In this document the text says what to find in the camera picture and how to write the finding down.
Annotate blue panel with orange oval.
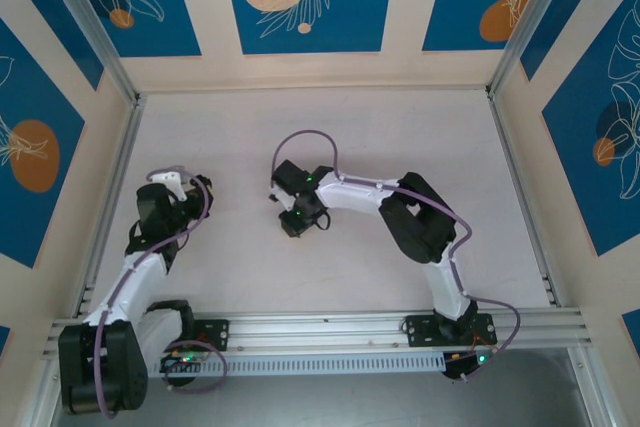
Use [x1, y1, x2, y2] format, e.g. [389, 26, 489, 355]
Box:
[0, 16, 87, 270]

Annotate blue panel with lily drawing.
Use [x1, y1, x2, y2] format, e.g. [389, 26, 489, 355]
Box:
[47, 0, 202, 59]

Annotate grey metal sheet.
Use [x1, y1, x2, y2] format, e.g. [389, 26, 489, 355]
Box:
[49, 346, 609, 427]

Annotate blue panel with peach circle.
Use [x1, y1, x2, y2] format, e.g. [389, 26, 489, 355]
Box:
[221, 0, 399, 56]

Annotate blue panel with dark circle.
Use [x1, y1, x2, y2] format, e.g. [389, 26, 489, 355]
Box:
[542, 0, 640, 258]

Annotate aluminium table side rail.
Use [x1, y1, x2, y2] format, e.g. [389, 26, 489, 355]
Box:
[487, 89, 586, 319]
[72, 94, 147, 319]

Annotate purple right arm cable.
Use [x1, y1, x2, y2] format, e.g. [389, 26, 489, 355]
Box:
[271, 128, 522, 382]

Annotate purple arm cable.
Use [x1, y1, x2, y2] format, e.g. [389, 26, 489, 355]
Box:
[271, 128, 522, 382]
[94, 165, 229, 421]

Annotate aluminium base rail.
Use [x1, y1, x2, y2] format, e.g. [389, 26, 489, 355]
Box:
[42, 310, 594, 359]

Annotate grey slotted cable duct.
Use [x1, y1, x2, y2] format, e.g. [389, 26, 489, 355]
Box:
[63, 352, 446, 377]

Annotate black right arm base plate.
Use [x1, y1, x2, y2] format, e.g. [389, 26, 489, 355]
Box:
[399, 314, 499, 349]

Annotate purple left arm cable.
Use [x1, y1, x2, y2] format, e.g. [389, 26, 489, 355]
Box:
[94, 165, 229, 421]

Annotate aluminium frame post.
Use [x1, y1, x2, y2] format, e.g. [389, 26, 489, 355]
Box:
[487, 0, 617, 99]
[34, 0, 147, 109]

